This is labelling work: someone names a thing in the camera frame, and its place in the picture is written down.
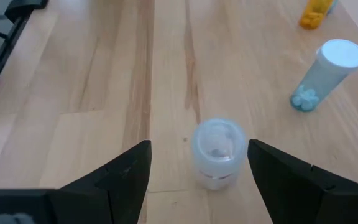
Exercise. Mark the small amber pill bottle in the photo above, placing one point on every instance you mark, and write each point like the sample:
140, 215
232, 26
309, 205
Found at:
315, 12

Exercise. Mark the clear pill bottle pink pills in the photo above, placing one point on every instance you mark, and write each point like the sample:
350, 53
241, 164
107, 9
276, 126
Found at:
217, 149

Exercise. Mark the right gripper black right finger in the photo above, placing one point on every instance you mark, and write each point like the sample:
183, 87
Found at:
297, 193

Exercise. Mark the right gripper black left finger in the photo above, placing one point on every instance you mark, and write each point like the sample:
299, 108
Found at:
117, 193

